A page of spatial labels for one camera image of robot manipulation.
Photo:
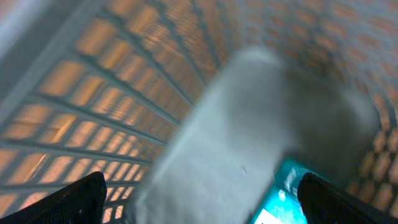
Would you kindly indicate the grey plastic shopping basket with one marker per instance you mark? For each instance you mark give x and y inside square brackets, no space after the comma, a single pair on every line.
[188,108]

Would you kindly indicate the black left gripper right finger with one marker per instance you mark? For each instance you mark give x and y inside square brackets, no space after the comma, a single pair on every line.
[323,203]

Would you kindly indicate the teal mouthwash bottle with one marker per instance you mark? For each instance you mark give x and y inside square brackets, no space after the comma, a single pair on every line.
[280,204]

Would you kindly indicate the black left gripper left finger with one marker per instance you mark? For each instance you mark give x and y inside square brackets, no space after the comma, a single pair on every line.
[80,202]

